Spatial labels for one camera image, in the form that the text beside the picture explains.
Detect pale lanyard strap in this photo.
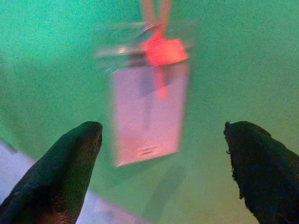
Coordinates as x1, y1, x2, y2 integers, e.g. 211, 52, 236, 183
141, 0, 173, 35

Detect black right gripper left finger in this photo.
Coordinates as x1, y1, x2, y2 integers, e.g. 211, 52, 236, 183
0, 121, 103, 224

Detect red key tag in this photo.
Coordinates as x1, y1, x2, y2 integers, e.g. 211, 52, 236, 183
142, 32, 189, 100

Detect clear plastic card holder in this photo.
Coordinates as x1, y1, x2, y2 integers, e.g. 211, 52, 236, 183
111, 63, 189, 168

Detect silver key ring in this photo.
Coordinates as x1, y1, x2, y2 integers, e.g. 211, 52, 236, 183
133, 22, 162, 39

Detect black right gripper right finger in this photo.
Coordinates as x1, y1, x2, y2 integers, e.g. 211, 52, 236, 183
223, 120, 299, 224

